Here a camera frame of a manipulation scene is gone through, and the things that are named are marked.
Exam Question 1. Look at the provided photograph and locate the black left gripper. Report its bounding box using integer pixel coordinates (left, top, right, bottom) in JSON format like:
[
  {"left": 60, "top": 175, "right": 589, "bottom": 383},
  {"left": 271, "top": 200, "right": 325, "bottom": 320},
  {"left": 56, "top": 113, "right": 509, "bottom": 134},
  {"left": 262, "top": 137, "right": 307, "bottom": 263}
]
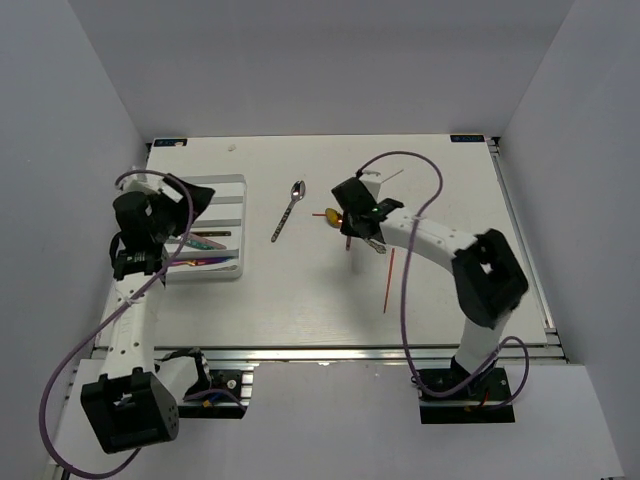
[{"left": 148, "top": 174, "right": 215, "bottom": 243}]

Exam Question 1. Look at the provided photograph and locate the gold spoon pink handle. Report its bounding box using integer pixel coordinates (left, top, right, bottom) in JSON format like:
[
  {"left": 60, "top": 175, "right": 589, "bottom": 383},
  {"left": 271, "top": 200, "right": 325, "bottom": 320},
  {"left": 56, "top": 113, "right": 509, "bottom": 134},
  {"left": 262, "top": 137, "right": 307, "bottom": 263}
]
[{"left": 324, "top": 208, "right": 351, "bottom": 251}]

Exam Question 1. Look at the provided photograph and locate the knife with teal handle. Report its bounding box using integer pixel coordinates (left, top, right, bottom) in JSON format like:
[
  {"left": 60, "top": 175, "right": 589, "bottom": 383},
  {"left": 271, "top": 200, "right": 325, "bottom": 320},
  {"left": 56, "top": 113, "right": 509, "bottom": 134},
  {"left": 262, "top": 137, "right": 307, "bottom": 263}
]
[{"left": 167, "top": 237, "right": 224, "bottom": 253}]

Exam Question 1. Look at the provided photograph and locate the silver spoon patterned handle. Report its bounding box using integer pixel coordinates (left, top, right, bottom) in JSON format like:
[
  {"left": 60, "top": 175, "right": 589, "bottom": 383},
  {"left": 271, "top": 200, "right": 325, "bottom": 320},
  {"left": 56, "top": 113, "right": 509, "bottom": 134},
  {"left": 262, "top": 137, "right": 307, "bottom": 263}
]
[{"left": 271, "top": 180, "right": 306, "bottom": 243}]

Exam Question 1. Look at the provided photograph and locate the silver spoon iridescent handle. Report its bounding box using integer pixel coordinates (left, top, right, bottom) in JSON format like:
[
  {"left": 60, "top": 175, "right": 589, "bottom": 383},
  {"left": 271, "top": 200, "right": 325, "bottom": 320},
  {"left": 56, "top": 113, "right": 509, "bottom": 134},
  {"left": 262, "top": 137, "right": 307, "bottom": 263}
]
[{"left": 364, "top": 239, "right": 386, "bottom": 255}]

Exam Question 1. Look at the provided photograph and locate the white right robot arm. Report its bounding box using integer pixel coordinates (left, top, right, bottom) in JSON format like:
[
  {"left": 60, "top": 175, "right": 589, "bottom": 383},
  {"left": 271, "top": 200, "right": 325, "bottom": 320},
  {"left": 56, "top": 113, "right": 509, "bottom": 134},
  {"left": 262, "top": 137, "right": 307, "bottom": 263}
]
[{"left": 331, "top": 177, "right": 529, "bottom": 399}]

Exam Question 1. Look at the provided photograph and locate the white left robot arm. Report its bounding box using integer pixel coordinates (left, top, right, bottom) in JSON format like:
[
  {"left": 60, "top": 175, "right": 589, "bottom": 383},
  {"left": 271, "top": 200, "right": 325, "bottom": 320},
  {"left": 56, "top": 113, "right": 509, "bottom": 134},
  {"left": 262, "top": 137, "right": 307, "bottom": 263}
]
[{"left": 80, "top": 175, "right": 215, "bottom": 454}]

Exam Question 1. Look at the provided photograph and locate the orange chopstick lower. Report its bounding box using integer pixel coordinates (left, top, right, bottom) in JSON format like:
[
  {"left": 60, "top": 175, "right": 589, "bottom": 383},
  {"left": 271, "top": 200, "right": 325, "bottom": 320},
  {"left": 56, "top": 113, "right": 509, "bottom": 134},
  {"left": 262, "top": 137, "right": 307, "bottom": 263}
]
[{"left": 383, "top": 247, "right": 396, "bottom": 314}]

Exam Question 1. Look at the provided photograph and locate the white chopstick long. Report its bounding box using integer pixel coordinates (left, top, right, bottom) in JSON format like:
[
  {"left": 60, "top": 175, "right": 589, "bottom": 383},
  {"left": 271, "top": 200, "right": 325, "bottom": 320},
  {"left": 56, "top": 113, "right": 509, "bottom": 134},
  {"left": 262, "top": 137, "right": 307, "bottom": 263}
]
[{"left": 381, "top": 169, "right": 404, "bottom": 183}]

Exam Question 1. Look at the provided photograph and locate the blue label sticker left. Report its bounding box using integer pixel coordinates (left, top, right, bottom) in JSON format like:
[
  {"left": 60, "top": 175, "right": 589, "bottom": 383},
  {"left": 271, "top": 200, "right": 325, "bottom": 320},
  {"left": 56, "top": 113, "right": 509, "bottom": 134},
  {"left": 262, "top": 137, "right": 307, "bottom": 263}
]
[{"left": 153, "top": 138, "right": 188, "bottom": 148}]

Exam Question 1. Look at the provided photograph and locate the blue label sticker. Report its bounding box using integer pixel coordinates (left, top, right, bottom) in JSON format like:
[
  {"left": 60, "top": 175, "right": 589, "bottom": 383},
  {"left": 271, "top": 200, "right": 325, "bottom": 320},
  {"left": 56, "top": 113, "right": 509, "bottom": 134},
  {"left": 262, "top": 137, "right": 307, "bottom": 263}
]
[
  {"left": 153, "top": 138, "right": 188, "bottom": 148},
  {"left": 449, "top": 134, "right": 485, "bottom": 143}
]

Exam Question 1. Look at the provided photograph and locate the white divided cutlery tray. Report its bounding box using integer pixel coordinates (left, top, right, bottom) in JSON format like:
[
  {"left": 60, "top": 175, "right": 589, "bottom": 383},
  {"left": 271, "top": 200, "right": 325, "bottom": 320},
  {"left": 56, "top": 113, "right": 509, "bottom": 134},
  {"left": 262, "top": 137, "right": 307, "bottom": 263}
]
[{"left": 167, "top": 174, "right": 247, "bottom": 282}]

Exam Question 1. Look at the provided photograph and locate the iridescent rainbow knife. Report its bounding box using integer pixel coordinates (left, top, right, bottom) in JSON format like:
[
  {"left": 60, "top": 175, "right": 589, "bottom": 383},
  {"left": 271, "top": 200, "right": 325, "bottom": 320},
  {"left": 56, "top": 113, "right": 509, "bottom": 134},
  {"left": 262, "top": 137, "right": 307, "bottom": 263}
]
[{"left": 171, "top": 256, "right": 235, "bottom": 267}]

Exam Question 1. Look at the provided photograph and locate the blue label sticker right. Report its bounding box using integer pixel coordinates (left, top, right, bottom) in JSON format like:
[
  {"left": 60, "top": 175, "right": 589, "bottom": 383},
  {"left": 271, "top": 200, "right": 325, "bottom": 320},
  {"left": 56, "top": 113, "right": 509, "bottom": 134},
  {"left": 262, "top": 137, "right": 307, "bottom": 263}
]
[{"left": 449, "top": 134, "right": 485, "bottom": 143}]

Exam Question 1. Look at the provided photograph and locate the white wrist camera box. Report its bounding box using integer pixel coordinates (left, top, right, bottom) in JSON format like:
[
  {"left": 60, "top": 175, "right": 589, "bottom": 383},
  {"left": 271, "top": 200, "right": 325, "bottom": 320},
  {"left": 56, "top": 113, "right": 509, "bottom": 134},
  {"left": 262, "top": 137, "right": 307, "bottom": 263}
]
[{"left": 116, "top": 173, "right": 162, "bottom": 195}]

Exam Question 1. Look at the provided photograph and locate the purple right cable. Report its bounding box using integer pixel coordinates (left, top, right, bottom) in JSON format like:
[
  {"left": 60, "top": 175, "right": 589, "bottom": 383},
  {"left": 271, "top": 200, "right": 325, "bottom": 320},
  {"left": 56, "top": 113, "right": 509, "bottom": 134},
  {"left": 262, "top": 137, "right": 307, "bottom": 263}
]
[{"left": 357, "top": 151, "right": 530, "bottom": 411}]

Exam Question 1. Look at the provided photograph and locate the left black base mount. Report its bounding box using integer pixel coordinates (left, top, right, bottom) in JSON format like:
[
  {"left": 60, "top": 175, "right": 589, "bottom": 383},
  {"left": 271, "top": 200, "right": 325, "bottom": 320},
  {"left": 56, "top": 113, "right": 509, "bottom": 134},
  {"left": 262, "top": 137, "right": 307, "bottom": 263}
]
[{"left": 155, "top": 347, "right": 247, "bottom": 419}]

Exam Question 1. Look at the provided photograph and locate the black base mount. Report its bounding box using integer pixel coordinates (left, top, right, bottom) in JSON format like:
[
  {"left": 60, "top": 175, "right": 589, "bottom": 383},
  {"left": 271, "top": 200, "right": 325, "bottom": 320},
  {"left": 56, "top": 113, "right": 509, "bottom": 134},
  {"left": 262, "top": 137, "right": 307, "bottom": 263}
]
[
  {"left": 155, "top": 347, "right": 247, "bottom": 419},
  {"left": 411, "top": 367, "right": 516, "bottom": 425}
]

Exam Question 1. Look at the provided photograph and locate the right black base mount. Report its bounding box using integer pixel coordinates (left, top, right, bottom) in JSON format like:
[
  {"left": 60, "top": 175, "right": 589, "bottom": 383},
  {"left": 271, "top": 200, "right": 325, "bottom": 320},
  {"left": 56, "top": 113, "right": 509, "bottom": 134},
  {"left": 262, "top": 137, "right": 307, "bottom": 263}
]
[{"left": 411, "top": 367, "right": 516, "bottom": 425}]

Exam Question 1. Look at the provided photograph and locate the aluminium table frame rail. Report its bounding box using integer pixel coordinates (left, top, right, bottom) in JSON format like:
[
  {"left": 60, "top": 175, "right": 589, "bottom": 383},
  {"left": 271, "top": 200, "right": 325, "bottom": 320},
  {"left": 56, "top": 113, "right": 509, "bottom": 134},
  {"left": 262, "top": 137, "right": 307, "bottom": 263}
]
[{"left": 486, "top": 137, "right": 570, "bottom": 364}]

